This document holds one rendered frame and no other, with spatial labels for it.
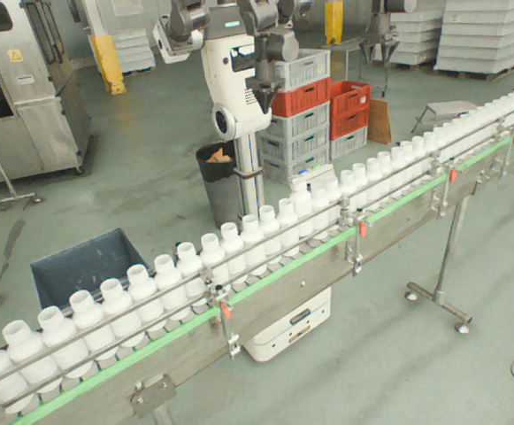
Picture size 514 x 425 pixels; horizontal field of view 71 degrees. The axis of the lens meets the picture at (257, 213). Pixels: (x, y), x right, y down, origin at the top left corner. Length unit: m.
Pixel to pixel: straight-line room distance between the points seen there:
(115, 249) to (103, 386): 0.66
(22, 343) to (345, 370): 1.52
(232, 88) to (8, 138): 3.41
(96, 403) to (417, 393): 1.46
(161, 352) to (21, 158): 3.88
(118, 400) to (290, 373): 1.17
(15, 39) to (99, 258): 3.13
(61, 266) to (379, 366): 1.51
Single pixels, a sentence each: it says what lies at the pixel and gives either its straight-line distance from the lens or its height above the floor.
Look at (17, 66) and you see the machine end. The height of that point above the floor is 1.21.
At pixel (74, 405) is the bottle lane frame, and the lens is 0.91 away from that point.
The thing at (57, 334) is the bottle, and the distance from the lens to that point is 0.81.
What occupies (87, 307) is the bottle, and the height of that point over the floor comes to 1.15.
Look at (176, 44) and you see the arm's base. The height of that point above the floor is 1.50.
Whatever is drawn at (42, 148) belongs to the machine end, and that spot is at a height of 0.40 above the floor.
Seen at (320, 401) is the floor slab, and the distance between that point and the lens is 1.90.
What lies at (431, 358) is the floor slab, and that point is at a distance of 2.12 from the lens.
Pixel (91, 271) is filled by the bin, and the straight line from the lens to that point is 1.47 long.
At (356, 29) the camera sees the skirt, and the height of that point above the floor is 0.10.
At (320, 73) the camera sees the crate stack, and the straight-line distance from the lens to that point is 3.45.
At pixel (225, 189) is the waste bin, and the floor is 0.41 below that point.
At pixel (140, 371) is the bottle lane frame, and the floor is 0.95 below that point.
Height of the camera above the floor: 1.65
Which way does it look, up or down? 32 degrees down
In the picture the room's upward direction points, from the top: 6 degrees counter-clockwise
